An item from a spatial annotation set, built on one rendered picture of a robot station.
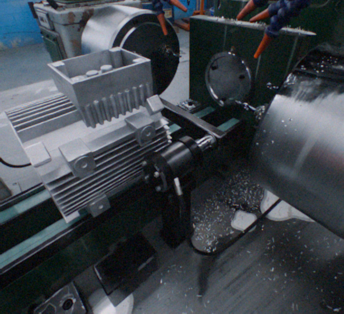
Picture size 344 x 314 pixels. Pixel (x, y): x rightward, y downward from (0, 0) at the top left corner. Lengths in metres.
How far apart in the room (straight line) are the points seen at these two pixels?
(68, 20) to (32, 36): 5.21
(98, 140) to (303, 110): 0.27
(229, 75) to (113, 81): 0.34
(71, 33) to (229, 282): 0.76
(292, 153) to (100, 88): 0.26
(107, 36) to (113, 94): 0.32
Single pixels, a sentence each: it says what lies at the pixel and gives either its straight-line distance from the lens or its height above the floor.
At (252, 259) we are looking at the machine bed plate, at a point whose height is 0.80.
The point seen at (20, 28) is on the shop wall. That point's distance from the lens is 5.97.
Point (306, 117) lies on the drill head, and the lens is 0.31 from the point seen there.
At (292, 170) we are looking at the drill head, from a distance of 0.32.
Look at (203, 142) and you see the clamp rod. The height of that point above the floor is 1.02.
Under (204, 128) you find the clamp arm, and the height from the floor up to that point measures 1.03.
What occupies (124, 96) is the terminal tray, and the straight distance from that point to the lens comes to 0.35.
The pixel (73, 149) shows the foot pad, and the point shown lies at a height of 1.07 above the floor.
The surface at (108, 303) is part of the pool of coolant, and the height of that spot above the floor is 0.80.
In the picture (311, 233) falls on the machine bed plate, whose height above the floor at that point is 0.80.
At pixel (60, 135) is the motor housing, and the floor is 1.08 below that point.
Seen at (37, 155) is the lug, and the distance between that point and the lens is 0.32.
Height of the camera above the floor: 1.26
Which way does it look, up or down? 39 degrees down
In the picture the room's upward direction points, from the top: 3 degrees counter-clockwise
